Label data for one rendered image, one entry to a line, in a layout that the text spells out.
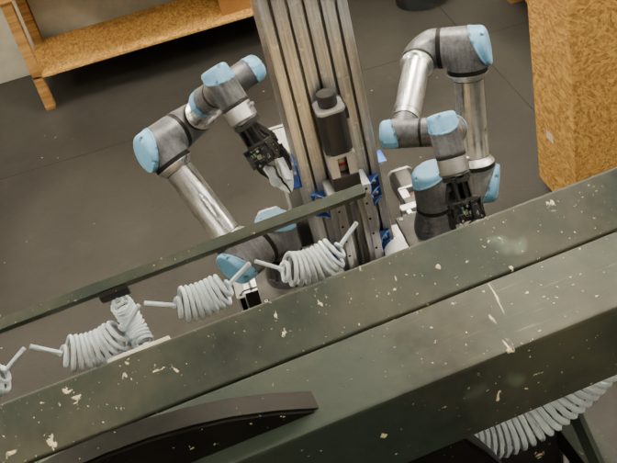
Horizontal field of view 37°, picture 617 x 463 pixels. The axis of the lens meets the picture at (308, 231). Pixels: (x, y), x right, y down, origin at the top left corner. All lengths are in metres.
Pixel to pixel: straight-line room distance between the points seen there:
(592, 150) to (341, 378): 3.41
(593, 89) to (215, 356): 2.92
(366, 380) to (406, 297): 0.54
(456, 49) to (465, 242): 1.24
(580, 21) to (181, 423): 3.23
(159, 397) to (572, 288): 0.68
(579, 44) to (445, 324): 3.07
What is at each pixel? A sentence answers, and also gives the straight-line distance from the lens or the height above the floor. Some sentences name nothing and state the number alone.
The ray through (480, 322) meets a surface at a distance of 0.94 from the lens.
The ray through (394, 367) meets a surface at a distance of 0.91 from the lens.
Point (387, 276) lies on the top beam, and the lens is 1.43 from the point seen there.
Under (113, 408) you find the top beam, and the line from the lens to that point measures 1.41.
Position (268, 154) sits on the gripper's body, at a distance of 2.26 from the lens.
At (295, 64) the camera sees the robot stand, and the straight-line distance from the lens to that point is 2.68.
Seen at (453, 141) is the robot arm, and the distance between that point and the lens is 2.25.
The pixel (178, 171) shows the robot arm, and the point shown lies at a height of 1.48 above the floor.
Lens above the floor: 2.85
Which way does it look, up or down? 37 degrees down
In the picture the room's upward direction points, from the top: 15 degrees counter-clockwise
